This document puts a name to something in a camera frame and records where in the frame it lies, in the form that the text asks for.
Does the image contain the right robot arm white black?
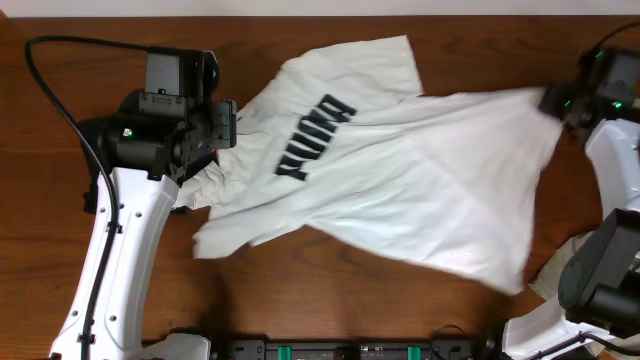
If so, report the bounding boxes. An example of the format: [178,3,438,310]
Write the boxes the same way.
[482,44,639,359]

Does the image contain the white Puma t-shirt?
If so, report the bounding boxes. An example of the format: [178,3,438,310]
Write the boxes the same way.
[177,36,561,295]

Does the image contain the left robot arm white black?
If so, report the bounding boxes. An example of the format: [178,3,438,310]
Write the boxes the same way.
[49,47,236,359]

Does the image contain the black folded garment orange trim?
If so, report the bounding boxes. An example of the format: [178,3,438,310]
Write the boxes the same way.
[78,118,218,215]

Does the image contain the grey garment at right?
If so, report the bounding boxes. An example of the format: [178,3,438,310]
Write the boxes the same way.
[528,231,593,300]

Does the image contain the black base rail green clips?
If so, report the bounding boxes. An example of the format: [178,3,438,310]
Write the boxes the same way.
[211,324,503,360]

